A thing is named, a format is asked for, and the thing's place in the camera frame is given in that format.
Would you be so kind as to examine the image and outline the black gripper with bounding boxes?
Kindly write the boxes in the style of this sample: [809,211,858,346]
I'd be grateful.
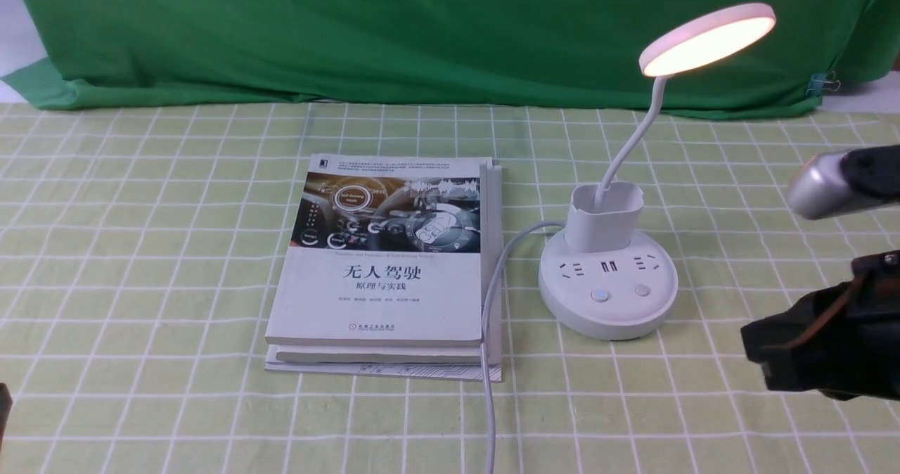
[740,252,899,401]

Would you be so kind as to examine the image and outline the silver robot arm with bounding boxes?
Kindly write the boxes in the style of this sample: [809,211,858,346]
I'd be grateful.
[740,145,899,401]

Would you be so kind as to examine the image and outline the white desk lamp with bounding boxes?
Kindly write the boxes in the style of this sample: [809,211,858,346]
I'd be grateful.
[538,2,777,340]

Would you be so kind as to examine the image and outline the blue binder clip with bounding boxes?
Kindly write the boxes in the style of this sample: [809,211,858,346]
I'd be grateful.
[804,71,842,98]

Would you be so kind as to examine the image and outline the white lower book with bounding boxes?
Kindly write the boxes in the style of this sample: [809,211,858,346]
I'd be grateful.
[264,163,503,382]

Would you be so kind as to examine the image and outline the green backdrop cloth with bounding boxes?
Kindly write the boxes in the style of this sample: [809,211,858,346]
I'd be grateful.
[2,0,898,120]

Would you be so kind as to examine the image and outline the white self-driving textbook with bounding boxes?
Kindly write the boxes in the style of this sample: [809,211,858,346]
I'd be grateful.
[266,153,494,348]

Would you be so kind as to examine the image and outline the green checked tablecloth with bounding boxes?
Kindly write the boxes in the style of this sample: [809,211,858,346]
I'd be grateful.
[1,103,899,473]

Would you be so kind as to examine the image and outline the dark object at edge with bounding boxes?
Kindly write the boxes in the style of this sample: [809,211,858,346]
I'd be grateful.
[0,383,13,447]

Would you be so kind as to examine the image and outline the white lamp power cable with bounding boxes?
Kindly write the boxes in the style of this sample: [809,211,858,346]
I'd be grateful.
[480,221,567,474]

